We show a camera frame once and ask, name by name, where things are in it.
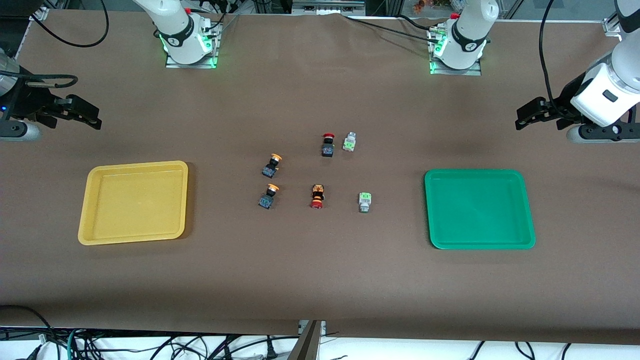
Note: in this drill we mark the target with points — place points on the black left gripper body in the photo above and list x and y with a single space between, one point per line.
563 104

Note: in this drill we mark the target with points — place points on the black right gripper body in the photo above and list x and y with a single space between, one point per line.
31 106

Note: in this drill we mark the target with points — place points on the green push button switch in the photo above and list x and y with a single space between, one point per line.
349 143
365 202

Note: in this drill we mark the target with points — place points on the yellow push button switch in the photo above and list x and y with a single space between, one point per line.
267 198
271 167

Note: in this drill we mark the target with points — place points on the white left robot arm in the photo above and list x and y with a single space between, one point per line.
470 30

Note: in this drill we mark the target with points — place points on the yellow plastic tray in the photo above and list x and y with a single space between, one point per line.
132 202

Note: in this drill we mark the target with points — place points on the green plastic tray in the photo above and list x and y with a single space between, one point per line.
480 210

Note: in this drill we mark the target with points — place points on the red mushroom button black body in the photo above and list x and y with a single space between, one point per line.
328 146

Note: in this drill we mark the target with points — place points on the red mushroom button orange body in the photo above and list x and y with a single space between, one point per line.
317 196

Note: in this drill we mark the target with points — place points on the grey metal box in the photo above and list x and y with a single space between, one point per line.
327 6

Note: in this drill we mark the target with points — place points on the metal table leg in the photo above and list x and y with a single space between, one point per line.
310 345

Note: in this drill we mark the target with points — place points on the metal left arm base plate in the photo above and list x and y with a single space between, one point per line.
475 71

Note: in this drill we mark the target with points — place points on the aluminium frame profile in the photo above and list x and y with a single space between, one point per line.
612 25

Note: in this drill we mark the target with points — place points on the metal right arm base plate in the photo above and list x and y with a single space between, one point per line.
212 47

